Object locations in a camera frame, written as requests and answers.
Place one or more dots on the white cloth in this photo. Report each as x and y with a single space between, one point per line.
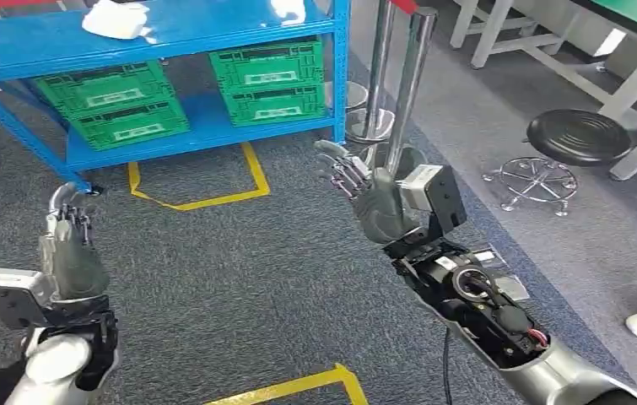
117 19

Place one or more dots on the yellow floor tape outline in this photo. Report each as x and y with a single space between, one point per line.
256 167

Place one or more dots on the white bench frame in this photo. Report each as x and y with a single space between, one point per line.
483 47

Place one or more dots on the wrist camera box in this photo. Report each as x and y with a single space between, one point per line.
435 190
10 299

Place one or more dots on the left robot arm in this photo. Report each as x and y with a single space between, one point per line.
58 358

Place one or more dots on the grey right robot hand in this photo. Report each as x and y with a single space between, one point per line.
379 212

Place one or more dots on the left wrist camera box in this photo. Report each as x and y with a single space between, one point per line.
10 299

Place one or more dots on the black round stool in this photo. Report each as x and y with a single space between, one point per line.
575 137

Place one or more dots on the green plastic crate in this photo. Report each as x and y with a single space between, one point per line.
268 64
105 84
276 106
133 126

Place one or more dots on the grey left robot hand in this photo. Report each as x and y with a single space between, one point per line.
75 262

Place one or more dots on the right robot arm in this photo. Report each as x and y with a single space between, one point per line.
480 302

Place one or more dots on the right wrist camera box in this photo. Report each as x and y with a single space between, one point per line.
435 190

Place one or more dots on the blue metal shelf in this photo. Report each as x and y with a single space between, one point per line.
212 17

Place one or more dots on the steel stanchion post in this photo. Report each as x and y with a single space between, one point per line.
410 84
379 56
354 95

